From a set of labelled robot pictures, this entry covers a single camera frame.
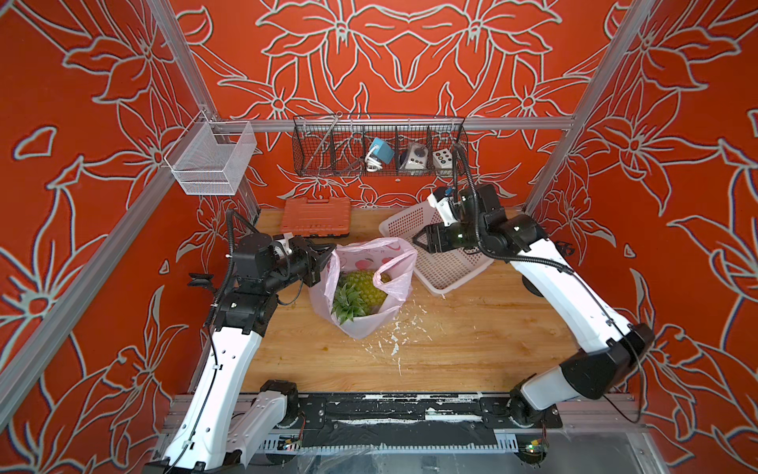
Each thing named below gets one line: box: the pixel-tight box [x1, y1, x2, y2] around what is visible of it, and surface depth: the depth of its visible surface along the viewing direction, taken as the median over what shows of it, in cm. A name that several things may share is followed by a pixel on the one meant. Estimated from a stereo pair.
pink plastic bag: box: [307, 237, 418, 339], surface depth 76 cm
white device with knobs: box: [404, 142, 429, 170], surface depth 93 cm
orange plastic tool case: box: [280, 196, 352, 237], surface depth 113 cm
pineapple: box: [332, 270, 392, 325], surface depth 75 cm
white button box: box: [432, 148, 454, 169], surface depth 97 cm
